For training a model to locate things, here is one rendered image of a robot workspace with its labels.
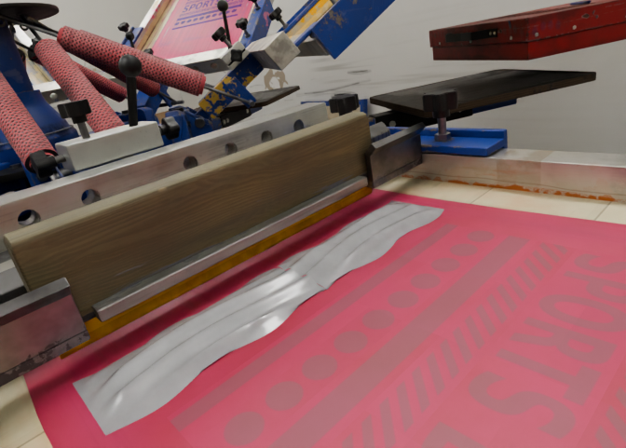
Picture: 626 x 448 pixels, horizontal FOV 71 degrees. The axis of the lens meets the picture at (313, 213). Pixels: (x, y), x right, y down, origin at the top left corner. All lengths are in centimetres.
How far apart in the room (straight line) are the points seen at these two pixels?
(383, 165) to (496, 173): 12
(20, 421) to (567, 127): 229
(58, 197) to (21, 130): 27
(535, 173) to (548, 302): 20
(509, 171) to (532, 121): 192
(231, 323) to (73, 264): 12
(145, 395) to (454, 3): 240
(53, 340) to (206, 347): 10
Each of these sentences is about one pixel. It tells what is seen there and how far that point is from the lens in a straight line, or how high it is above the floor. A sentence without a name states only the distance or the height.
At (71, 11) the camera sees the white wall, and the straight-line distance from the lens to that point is 473.
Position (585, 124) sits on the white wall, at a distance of 237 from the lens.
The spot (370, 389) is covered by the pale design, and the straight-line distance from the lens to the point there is 27.
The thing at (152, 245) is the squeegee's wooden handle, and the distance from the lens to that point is 37.
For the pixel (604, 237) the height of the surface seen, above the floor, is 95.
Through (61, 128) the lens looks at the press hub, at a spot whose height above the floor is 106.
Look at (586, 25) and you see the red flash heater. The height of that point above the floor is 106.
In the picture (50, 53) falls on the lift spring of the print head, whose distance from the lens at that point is 102.
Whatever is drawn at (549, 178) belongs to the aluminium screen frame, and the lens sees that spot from 51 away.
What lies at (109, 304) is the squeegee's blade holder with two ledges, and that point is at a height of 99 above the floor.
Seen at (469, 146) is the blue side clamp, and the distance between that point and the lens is 54.
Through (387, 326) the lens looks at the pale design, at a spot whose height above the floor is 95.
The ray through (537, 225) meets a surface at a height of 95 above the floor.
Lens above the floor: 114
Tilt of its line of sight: 21 degrees down
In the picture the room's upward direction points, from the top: 11 degrees counter-clockwise
